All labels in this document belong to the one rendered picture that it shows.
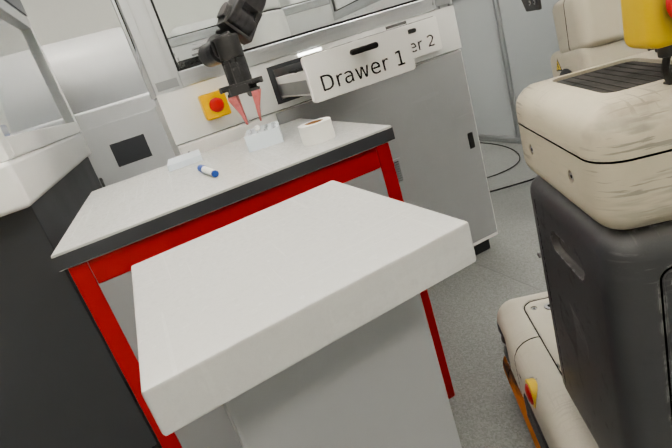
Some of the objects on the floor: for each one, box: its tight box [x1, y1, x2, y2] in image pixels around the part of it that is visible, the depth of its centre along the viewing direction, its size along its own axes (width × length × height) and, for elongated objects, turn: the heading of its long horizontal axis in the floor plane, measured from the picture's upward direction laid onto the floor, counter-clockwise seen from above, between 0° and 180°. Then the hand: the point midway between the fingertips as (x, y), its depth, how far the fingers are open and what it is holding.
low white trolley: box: [51, 118, 455, 448], centre depth 117 cm, size 58×62×76 cm
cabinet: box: [166, 49, 498, 255], centre depth 201 cm, size 95×103×80 cm
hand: (253, 119), depth 111 cm, fingers open, 3 cm apart
